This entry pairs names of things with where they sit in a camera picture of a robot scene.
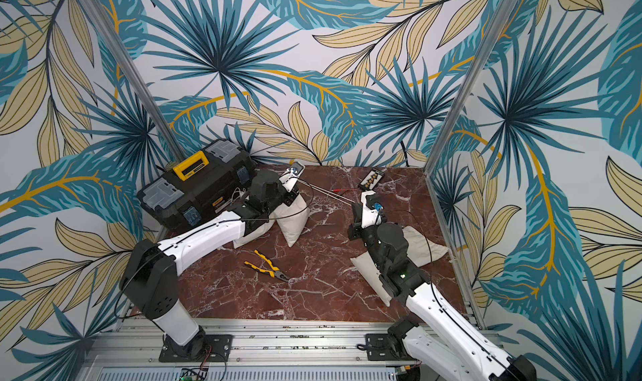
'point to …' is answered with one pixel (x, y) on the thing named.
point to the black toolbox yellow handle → (199, 189)
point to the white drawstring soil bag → (292, 219)
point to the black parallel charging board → (371, 180)
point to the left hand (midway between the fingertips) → (291, 176)
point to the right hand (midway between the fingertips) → (340, 209)
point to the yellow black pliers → (274, 272)
